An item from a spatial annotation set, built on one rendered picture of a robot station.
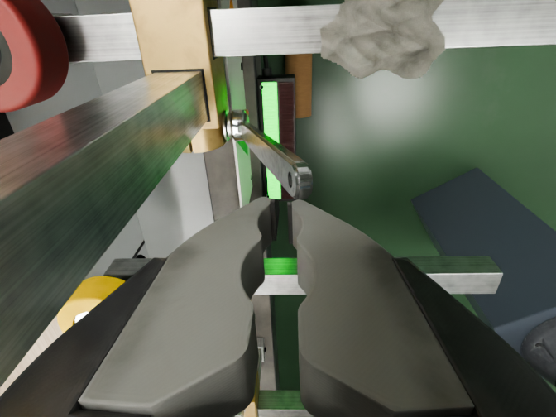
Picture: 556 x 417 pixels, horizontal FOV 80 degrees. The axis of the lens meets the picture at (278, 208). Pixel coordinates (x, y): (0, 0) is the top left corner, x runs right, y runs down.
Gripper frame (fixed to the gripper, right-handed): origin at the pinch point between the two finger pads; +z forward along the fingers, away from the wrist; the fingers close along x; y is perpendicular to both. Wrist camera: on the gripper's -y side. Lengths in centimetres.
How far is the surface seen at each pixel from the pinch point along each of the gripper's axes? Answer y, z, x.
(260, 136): -0.4, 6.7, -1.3
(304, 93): 14, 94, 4
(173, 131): -0.8, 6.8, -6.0
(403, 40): -4.3, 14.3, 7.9
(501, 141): 33, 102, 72
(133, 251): 29, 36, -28
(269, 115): 4.5, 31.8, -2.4
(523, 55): 6, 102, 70
